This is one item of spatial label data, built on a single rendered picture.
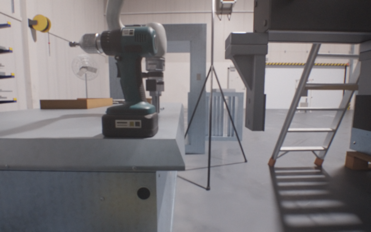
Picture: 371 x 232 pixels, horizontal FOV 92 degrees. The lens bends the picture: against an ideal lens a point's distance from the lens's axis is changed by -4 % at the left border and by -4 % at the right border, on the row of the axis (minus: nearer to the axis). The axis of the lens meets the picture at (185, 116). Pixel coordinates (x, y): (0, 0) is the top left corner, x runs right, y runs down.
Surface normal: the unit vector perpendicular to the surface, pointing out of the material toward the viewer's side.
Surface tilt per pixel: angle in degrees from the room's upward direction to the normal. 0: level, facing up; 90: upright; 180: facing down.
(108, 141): 67
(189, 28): 90
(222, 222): 0
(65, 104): 90
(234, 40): 90
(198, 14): 90
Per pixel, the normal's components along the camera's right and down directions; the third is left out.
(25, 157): 0.01, -0.28
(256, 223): 0.00, -0.99
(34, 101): 1.00, 0.01
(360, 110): -1.00, 0.00
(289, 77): -0.05, 0.11
